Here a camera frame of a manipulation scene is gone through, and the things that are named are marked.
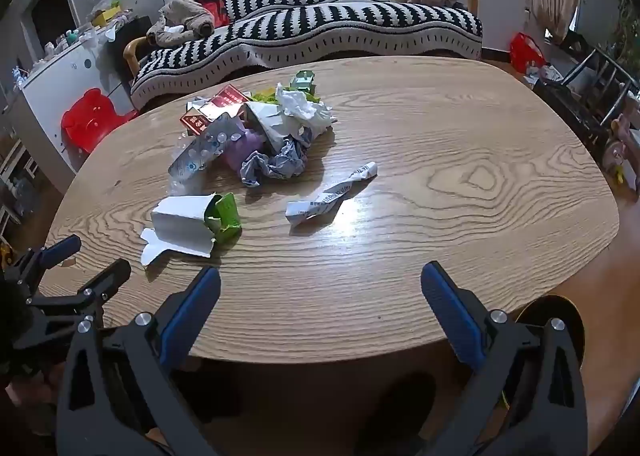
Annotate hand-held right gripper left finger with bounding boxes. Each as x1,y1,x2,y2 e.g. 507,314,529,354
56,266,222,456

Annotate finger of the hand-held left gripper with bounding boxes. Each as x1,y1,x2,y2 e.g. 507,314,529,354
15,259,132,349
2,235,82,297

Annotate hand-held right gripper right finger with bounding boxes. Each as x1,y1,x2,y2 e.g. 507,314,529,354
420,261,588,456

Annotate torn white green carton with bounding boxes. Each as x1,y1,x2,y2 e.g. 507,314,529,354
140,192,242,267

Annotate black yellow trash bin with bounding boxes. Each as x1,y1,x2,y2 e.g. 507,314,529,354
515,293,586,367

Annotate twisted printed paper strip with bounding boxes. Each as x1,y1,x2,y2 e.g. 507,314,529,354
285,161,378,227

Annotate blue grey paper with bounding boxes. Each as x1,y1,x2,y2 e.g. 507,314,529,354
240,136,308,187

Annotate white paper bag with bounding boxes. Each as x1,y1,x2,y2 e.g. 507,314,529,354
244,101,313,149

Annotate white tissue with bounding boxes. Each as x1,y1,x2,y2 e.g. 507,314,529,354
275,84,335,129

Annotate white shelf rack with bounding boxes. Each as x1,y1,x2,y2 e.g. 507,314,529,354
0,139,38,237

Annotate person's dark leg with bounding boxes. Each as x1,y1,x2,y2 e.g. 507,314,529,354
357,373,437,456

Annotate red plastic stool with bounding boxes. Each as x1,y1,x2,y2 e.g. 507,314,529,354
61,89,138,154

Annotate white cabinet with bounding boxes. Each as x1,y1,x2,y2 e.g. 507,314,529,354
10,19,133,192

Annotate purple wrapper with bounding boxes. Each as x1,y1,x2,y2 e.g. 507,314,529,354
222,129,266,172

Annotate flattened red white packet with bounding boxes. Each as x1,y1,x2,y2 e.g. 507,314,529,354
180,85,251,134

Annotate yellow green wrapper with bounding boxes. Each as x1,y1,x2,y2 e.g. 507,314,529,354
250,89,321,106

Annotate yellow box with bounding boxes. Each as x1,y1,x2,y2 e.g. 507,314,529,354
91,6,122,27

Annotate pink toy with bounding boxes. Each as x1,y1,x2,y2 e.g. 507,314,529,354
602,114,640,177

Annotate small green carton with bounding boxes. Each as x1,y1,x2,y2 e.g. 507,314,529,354
290,70,319,96

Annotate brown plush toy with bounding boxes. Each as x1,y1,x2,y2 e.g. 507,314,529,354
146,0,216,48

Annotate red bag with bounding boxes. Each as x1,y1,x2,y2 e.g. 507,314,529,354
509,32,547,73

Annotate red cushion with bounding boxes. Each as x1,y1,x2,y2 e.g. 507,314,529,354
197,0,231,28

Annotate black white striped sofa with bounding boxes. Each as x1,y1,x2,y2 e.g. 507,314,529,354
124,0,483,110

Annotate green potted plant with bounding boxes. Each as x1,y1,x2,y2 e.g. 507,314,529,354
597,0,640,67

